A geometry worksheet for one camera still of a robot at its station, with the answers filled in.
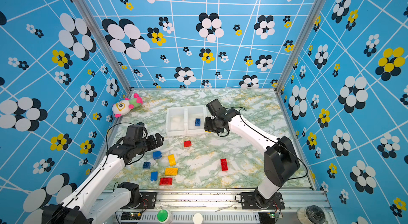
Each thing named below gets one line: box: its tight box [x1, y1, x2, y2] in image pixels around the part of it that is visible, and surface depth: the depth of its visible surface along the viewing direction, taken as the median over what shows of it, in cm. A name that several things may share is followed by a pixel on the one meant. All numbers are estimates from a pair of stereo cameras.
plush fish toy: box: [111, 92, 143, 118], surface depth 104 cm
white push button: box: [192, 212, 203, 224], surface depth 64 cm
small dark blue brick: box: [142, 161, 151, 170], surface depth 85 cm
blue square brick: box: [152, 150, 163, 160], surface depth 88 cm
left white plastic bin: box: [165, 107, 188, 136], surface depth 101 cm
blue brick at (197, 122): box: [194, 117, 202, 127], surface depth 101 cm
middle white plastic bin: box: [187, 105, 207, 135], surface depth 101 cm
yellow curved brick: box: [167, 153, 176, 167], surface depth 87 cm
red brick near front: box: [159, 177, 173, 186], surface depth 80 cm
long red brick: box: [220, 158, 228, 171], surface depth 85 cm
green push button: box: [156, 209, 169, 222], surface depth 64 cm
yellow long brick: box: [164, 167, 178, 176], surface depth 84 cm
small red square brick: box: [183, 140, 192, 148], surface depth 93 cm
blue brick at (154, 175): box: [150, 171, 158, 182], surface depth 82 cm
